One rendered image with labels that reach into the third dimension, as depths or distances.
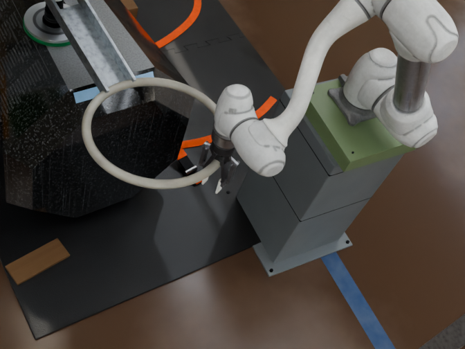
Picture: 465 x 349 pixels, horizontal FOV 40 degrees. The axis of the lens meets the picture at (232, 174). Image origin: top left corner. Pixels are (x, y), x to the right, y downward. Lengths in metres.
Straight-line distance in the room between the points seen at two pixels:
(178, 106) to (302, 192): 0.62
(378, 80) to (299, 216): 0.70
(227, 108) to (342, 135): 0.72
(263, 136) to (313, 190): 0.84
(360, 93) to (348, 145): 0.20
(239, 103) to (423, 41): 0.52
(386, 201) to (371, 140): 1.08
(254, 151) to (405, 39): 0.51
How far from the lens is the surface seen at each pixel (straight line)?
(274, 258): 3.03
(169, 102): 2.56
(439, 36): 1.79
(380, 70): 2.36
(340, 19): 1.87
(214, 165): 2.05
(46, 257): 2.88
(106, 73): 2.29
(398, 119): 2.28
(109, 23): 2.60
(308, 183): 2.61
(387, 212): 3.50
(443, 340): 2.50
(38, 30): 2.50
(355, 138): 2.46
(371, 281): 3.23
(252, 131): 1.80
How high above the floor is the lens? 2.58
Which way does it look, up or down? 52 degrees down
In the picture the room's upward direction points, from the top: 23 degrees clockwise
